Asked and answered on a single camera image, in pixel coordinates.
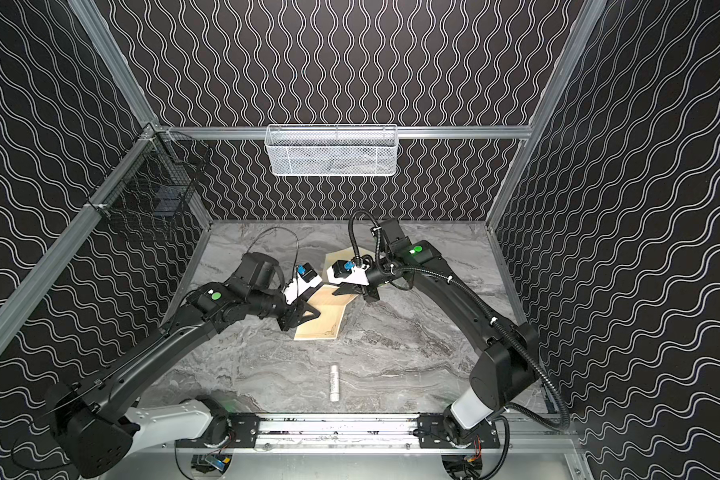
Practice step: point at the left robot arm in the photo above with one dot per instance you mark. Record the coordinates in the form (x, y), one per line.
(95, 421)

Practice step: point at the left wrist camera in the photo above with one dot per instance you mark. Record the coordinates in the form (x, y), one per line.
(305, 283)

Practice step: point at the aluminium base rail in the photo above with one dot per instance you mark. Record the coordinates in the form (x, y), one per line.
(336, 431)

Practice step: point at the tan letter paper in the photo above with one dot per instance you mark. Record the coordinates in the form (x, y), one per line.
(332, 310)

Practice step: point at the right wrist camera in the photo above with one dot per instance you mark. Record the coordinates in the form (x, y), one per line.
(347, 271)

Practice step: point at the white glue stick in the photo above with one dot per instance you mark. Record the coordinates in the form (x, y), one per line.
(334, 383)

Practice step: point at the cream envelope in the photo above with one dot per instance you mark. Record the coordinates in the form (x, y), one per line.
(345, 254)

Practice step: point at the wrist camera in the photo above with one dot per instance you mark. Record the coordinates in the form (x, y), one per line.
(347, 271)
(305, 283)

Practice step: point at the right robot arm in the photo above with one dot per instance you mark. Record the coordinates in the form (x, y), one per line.
(507, 353)

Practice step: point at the black wire basket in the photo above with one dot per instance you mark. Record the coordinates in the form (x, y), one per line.
(151, 204)

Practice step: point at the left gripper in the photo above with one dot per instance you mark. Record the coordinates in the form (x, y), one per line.
(289, 310)

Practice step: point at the white wire mesh basket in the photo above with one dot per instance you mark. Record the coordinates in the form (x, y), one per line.
(330, 150)

